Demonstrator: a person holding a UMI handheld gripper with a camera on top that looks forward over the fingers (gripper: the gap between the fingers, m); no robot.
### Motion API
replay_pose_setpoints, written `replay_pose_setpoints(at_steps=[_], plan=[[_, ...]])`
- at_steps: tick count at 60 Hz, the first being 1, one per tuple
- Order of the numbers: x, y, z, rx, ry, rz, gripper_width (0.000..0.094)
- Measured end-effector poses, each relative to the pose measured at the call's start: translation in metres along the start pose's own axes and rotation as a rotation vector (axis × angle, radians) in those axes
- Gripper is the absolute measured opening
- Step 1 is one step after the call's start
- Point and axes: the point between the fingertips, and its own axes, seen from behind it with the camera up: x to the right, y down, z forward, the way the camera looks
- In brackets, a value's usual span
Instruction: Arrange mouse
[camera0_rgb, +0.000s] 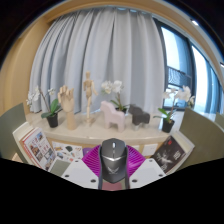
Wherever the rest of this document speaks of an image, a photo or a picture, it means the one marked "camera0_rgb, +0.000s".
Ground large white orchid black pot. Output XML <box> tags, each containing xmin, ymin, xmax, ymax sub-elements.
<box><xmin>153</xmin><ymin>85</ymin><xmax>196</xmax><ymax>134</ymax></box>

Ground green partition panel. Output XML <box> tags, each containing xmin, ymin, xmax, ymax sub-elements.
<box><xmin>176</xmin><ymin>107</ymin><xmax>224</xmax><ymax>168</ymax></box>
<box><xmin>0</xmin><ymin>103</ymin><xmax>28</xmax><ymax>160</ymax></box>

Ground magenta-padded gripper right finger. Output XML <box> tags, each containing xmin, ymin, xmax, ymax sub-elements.
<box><xmin>123</xmin><ymin>146</ymin><xmax>167</xmax><ymax>190</ymax></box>

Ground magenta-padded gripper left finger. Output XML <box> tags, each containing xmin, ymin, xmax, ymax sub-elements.
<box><xmin>60</xmin><ymin>144</ymin><xmax>105</xmax><ymax>190</ymax></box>

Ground red-edged photo magazine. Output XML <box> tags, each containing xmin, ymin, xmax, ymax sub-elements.
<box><xmin>20</xmin><ymin>127</ymin><xmax>58</xmax><ymax>172</ymax></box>

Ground grey curtain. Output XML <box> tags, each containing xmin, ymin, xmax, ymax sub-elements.
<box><xmin>29</xmin><ymin>7</ymin><xmax>168</xmax><ymax>116</ymax></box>

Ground wooden artist mannequin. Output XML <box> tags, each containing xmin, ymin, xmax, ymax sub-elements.
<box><xmin>82</xmin><ymin>70</ymin><xmax>99</xmax><ymax>126</ymax></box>

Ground dark-framed window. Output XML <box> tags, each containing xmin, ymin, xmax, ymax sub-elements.
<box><xmin>154</xmin><ymin>19</ymin><xmax>224</xmax><ymax>114</ymax></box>

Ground small white orchid black pot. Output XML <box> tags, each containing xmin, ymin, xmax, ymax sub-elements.
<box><xmin>26</xmin><ymin>85</ymin><xmax>64</xmax><ymax>129</ymax></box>

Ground grey computer mouse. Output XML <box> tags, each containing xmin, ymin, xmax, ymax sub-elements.
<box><xmin>98</xmin><ymin>137</ymin><xmax>129</xmax><ymax>184</ymax></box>

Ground dark grey horse figurine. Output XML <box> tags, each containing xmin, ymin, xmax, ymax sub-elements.
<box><xmin>128</xmin><ymin>104</ymin><xmax>151</xmax><ymax>131</ymax></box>

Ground wooden hand model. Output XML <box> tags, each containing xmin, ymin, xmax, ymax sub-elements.
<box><xmin>57</xmin><ymin>85</ymin><xmax>79</xmax><ymax>131</ymax></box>

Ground white orchid plant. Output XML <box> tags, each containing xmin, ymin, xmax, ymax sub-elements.
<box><xmin>100</xmin><ymin>79</ymin><xmax>131</xmax><ymax>114</ymax></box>

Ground white books stack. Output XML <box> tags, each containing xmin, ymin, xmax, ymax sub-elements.
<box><xmin>166</xmin><ymin>130</ymin><xmax>196</xmax><ymax>174</ymax></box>

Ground white book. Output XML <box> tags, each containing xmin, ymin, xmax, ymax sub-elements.
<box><xmin>12</xmin><ymin>121</ymin><xmax>38</xmax><ymax>164</ymax></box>

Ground black hardcover book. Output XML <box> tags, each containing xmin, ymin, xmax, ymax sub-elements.
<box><xmin>150</xmin><ymin>134</ymin><xmax>188</xmax><ymax>174</ymax></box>

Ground small white sticker sheet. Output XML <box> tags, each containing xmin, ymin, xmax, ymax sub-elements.
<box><xmin>51</xmin><ymin>141</ymin><xmax>84</xmax><ymax>163</ymax></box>

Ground pink horse figurine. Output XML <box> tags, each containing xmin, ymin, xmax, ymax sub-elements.
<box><xmin>99</xmin><ymin>100</ymin><xmax>127</xmax><ymax>133</ymax></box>

